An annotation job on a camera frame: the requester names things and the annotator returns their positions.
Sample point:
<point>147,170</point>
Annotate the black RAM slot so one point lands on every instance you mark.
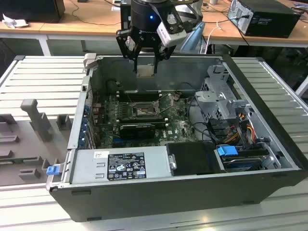
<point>144,97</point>
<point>144,92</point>
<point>144,119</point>

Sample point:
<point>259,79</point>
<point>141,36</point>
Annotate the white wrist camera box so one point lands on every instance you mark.
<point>172,36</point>

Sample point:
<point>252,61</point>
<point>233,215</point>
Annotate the large black box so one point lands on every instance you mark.
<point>31,10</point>

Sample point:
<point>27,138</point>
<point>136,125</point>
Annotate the silver power supply unit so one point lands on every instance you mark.
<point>84,168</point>

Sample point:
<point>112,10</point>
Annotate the CPU socket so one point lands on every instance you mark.
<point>142,111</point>

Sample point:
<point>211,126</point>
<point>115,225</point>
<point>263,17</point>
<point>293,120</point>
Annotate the finned chipset heatsink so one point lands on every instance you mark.
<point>137,132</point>

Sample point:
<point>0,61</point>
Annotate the silver CPU chip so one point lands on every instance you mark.
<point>145,71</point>

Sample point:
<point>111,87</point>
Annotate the crumpled white paper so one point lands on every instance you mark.
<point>12,22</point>

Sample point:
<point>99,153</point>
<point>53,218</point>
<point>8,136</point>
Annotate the blue plastic latch tab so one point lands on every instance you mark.
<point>51,170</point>

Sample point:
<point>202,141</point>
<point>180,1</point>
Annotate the black open PC case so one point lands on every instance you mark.
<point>144,199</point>

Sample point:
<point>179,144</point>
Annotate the green motherboard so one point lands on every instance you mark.
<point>175,125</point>

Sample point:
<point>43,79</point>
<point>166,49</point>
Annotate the blue expansion slot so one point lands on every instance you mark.
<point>125,140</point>

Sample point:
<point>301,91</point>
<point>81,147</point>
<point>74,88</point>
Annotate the green RAM stick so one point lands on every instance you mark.
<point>161,124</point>

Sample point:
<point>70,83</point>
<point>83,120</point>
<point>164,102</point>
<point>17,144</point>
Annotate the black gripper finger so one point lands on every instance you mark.
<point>163,53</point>
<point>121,38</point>

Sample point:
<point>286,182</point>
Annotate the round coin cell battery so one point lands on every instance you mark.
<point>176,96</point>

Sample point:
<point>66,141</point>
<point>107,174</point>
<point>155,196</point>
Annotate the wooden desk white frame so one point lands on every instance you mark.
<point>101,12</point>
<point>33,27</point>

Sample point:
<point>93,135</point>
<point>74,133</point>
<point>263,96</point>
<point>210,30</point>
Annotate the pale blue teach pendant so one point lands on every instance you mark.
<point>196,36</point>

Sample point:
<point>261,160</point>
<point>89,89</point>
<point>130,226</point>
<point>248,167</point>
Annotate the black desktop computer case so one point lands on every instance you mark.
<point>272,21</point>

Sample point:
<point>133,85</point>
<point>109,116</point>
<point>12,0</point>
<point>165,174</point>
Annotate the white cup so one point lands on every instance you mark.
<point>213,1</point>

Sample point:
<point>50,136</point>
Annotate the gray parts rack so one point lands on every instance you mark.
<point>24,144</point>

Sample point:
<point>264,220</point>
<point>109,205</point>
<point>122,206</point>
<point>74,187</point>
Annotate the black plastic drive shroud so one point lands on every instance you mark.
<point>192,158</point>

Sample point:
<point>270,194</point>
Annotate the hard disk blue carrier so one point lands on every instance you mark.
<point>227,154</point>

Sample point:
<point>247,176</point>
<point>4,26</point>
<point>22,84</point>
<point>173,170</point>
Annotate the small black computer box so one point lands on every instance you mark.
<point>124,12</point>

